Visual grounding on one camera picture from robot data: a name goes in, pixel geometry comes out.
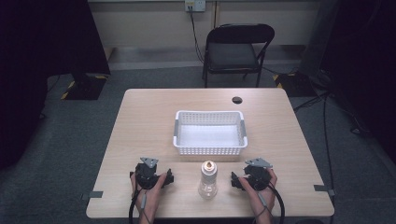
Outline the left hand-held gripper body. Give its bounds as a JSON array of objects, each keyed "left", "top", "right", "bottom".
[{"left": 129, "top": 157, "right": 166, "bottom": 190}]

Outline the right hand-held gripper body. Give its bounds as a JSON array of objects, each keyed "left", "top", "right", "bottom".
[{"left": 236, "top": 157, "right": 275, "bottom": 191}]

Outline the clear plastic bottle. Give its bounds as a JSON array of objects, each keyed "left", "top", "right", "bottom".
[{"left": 198, "top": 160, "right": 219, "bottom": 201}]

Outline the white plastic basket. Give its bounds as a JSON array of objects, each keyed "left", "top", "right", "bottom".
[{"left": 172, "top": 109, "right": 249, "bottom": 157}]

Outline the person's left hand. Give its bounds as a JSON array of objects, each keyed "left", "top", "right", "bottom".
[{"left": 130, "top": 172, "right": 169, "bottom": 217}]

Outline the person's right hand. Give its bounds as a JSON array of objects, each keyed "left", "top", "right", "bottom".
[{"left": 237, "top": 168, "right": 278, "bottom": 217}]

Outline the grey tape strip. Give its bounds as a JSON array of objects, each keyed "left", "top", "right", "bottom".
[
  {"left": 313, "top": 184, "right": 336, "bottom": 197},
  {"left": 80, "top": 190, "right": 105, "bottom": 201}
]

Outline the black stand base striped tape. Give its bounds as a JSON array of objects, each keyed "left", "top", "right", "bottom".
[
  {"left": 60, "top": 73, "right": 109, "bottom": 101},
  {"left": 272, "top": 72, "right": 318, "bottom": 98}
]

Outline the black folding chair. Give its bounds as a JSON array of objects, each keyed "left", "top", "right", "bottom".
[{"left": 201, "top": 22, "right": 276, "bottom": 89}]

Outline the dark curtain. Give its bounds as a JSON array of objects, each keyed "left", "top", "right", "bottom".
[{"left": 320, "top": 0, "right": 396, "bottom": 157}]

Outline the black curtain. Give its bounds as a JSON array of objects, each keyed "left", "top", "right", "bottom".
[{"left": 0, "top": 0, "right": 112, "bottom": 172}]

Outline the left hand-held gripper cable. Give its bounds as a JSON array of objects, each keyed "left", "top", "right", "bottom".
[{"left": 128, "top": 186, "right": 153, "bottom": 224}]

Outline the hand-held gripper cable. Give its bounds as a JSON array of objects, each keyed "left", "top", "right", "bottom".
[
  {"left": 251, "top": 181, "right": 286, "bottom": 224},
  {"left": 128, "top": 186, "right": 153, "bottom": 224}
]

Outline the right hand-held gripper cable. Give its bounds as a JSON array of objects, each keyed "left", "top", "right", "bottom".
[{"left": 251, "top": 181, "right": 286, "bottom": 224}]

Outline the black floor cable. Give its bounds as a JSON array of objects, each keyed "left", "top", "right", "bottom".
[{"left": 292, "top": 90, "right": 336, "bottom": 207}]

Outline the black wall power cable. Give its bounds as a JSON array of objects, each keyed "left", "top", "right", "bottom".
[{"left": 188, "top": 5, "right": 205, "bottom": 65}]

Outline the white wall outlet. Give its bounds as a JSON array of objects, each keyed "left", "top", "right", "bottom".
[{"left": 184, "top": 0, "right": 207, "bottom": 13}]

